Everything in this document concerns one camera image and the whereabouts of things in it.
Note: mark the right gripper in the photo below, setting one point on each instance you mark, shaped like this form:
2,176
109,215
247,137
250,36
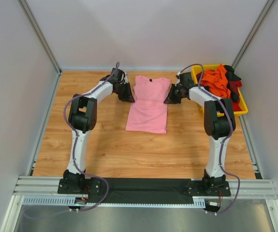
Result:
175,91

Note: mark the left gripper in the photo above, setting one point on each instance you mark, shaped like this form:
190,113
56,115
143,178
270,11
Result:
123,89

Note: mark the pink t shirt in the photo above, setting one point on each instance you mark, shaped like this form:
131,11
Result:
149,112

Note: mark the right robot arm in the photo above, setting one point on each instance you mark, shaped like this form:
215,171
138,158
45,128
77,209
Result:
219,124

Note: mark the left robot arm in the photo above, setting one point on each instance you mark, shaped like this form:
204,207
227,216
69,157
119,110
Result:
80,114

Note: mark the yellow plastic bin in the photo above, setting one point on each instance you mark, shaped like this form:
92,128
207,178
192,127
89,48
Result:
197,73

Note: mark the orange t shirt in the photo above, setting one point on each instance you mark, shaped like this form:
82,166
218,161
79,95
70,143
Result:
216,82

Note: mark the black t shirt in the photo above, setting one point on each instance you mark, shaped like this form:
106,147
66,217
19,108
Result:
231,76

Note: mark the red t shirt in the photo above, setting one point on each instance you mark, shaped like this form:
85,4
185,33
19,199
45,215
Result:
233,86

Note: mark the right corner aluminium post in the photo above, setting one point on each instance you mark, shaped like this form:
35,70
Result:
254,30

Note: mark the corner aluminium post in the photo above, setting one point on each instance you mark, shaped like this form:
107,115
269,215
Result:
39,34
254,30

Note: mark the left corner aluminium post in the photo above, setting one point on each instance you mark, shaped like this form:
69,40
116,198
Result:
39,34

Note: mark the aluminium frame rail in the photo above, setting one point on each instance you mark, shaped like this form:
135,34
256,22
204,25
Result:
48,186

